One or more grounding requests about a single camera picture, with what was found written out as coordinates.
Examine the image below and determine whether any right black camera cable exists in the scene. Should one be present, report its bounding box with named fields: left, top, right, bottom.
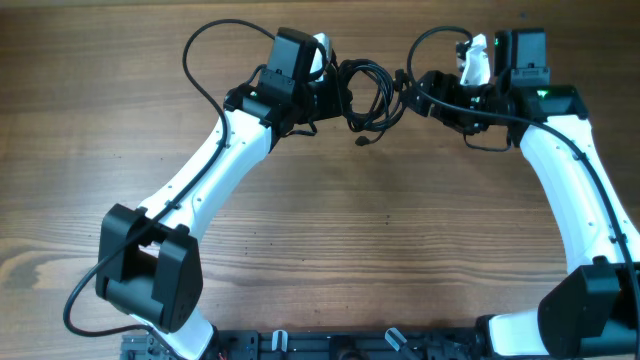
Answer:
left=406, top=25, right=640, bottom=321

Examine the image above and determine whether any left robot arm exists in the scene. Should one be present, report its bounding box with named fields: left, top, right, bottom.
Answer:
left=95, top=27, right=342, bottom=359

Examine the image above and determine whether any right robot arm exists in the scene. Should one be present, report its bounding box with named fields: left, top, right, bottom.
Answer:
left=409, top=28, right=639, bottom=359

